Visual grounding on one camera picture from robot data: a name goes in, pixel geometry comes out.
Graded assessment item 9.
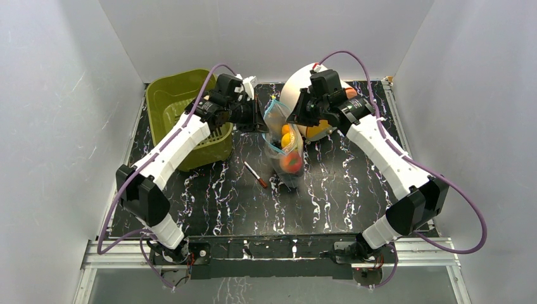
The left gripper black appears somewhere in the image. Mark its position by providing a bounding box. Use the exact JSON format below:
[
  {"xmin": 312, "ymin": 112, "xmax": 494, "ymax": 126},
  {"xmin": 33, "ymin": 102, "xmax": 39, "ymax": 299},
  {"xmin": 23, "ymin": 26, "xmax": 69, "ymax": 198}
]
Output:
[{"xmin": 227, "ymin": 97, "xmax": 270, "ymax": 134}]

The yellow toy lemon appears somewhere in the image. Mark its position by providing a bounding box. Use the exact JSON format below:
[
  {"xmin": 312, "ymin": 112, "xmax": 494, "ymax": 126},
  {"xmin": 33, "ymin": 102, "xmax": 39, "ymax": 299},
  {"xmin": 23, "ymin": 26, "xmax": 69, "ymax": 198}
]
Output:
[{"xmin": 281, "ymin": 132, "xmax": 296, "ymax": 149}]

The clear zip top bag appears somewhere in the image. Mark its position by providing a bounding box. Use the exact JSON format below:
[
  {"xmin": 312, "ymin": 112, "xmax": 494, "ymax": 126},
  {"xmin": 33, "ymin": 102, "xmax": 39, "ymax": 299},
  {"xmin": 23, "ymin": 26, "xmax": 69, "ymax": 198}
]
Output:
[{"xmin": 263, "ymin": 99, "xmax": 305, "ymax": 188}]

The olive green plastic basket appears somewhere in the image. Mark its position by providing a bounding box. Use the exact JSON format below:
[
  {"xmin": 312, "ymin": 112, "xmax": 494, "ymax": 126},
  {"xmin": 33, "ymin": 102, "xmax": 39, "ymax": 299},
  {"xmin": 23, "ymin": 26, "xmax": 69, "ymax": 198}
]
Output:
[{"xmin": 146, "ymin": 69, "xmax": 234, "ymax": 172}]

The small orange toy fruit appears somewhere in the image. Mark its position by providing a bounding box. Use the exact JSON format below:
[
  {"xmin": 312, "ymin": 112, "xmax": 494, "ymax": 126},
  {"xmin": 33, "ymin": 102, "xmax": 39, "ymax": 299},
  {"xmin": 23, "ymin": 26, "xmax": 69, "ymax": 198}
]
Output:
[{"xmin": 281, "ymin": 124, "xmax": 291, "ymax": 136}]

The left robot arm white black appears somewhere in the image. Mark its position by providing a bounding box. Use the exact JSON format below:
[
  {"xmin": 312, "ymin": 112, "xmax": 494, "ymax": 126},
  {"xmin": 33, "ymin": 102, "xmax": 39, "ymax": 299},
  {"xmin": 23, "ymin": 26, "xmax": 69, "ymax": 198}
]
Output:
[{"xmin": 116, "ymin": 73, "xmax": 269, "ymax": 263}]

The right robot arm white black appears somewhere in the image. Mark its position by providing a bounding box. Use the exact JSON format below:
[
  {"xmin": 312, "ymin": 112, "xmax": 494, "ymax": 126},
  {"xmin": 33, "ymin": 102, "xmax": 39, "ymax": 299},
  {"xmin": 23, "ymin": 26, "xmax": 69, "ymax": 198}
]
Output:
[{"xmin": 281, "ymin": 66, "xmax": 448, "ymax": 264}]

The white orange cylindrical appliance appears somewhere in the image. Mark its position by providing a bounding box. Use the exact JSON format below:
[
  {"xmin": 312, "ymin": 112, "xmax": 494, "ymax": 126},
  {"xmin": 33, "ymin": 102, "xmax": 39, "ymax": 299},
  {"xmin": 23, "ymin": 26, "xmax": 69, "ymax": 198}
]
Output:
[{"xmin": 279, "ymin": 63, "xmax": 370, "ymax": 143}]

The red white marker pen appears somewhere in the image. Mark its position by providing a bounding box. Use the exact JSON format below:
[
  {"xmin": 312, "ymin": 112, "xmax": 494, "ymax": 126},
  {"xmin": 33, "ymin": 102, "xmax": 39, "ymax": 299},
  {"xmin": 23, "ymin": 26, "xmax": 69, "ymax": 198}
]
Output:
[{"xmin": 243, "ymin": 161, "xmax": 268, "ymax": 189}]

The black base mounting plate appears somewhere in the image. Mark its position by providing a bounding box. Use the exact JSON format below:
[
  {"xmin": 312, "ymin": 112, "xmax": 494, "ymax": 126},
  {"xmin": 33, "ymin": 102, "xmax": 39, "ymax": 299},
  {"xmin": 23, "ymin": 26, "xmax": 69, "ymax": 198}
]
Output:
[{"xmin": 189, "ymin": 233, "xmax": 388, "ymax": 279}]

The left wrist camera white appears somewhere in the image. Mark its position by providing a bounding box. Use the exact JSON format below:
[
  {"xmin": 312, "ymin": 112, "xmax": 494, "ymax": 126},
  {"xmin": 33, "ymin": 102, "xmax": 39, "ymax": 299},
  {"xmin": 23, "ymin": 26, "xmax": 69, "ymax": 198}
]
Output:
[{"xmin": 236, "ymin": 73, "xmax": 258, "ymax": 99}]

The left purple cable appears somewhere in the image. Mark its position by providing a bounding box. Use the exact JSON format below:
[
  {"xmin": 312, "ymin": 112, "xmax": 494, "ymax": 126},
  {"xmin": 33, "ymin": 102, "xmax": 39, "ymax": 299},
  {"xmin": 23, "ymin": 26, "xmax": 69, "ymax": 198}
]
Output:
[{"xmin": 96, "ymin": 63, "xmax": 238, "ymax": 291}]

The purple cable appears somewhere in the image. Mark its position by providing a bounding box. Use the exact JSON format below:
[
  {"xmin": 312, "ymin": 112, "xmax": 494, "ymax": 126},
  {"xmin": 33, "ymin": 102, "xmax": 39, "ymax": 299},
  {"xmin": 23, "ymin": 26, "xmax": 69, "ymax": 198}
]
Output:
[
  {"xmin": 312, "ymin": 50, "xmax": 488, "ymax": 255},
  {"xmin": 96, "ymin": 63, "xmax": 238, "ymax": 291}
]

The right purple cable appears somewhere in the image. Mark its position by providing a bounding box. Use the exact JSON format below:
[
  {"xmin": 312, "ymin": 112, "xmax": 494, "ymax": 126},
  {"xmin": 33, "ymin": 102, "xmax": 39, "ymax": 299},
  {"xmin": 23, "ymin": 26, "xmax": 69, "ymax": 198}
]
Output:
[{"xmin": 312, "ymin": 50, "xmax": 488, "ymax": 255}]

